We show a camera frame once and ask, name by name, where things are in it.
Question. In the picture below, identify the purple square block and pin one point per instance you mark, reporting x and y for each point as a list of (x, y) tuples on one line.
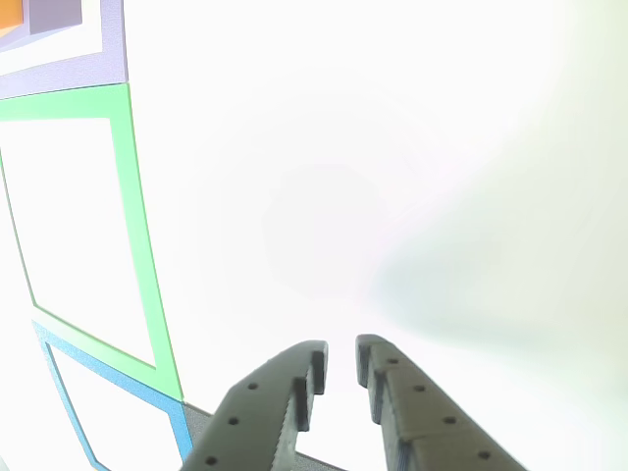
[(54, 15)]

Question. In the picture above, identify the orange square block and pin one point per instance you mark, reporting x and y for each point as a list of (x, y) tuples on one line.
[(10, 12)]

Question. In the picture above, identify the blue square frame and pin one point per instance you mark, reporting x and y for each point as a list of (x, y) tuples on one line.
[(179, 432)]

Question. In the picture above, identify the green square frame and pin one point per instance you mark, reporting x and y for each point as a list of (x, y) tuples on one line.
[(132, 196)]

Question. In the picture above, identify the purple square frame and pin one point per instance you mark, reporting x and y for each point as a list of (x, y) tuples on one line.
[(115, 39)]

